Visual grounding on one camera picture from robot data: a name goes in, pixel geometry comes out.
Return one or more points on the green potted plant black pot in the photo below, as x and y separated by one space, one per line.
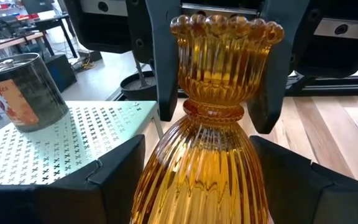
137 90

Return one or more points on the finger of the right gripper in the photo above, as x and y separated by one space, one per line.
165 62
278 81

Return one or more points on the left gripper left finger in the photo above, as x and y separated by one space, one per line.
57 202

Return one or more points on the silver candle tin orange label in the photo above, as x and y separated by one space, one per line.
36 93

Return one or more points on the amber glass candlestick holder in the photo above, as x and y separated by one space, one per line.
207 174

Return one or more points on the black desk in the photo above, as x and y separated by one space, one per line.
51 21

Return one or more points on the black box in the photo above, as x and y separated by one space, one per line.
59 71

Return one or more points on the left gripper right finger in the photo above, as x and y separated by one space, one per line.
315 199

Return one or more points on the black metal table frame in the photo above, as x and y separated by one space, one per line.
337 85

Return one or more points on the green perforated metal stand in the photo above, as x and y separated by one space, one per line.
82 130

